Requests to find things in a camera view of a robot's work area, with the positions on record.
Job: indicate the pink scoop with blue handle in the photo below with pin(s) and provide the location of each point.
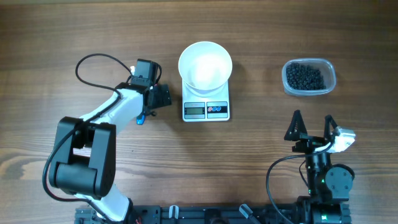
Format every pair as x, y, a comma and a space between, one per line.
140, 119

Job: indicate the white digital kitchen scale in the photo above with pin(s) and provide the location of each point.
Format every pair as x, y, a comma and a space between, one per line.
205, 105

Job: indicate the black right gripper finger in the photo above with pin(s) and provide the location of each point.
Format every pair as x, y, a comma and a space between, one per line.
330, 125
297, 130

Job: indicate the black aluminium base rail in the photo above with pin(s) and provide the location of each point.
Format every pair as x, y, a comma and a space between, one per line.
289, 213

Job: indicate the clear plastic container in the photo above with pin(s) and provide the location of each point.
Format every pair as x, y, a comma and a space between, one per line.
326, 68

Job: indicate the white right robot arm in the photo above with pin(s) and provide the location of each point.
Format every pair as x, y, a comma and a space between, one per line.
328, 184

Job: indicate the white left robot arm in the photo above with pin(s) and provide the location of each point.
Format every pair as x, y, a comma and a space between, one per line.
82, 164

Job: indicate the pile of black beans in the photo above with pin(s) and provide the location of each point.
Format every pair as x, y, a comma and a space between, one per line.
304, 77

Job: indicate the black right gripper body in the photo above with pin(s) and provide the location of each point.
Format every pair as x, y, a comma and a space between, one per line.
308, 144

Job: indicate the white bowl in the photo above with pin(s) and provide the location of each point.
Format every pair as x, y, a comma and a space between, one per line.
205, 68

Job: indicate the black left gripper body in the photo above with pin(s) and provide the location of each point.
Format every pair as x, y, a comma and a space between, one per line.
152, 89

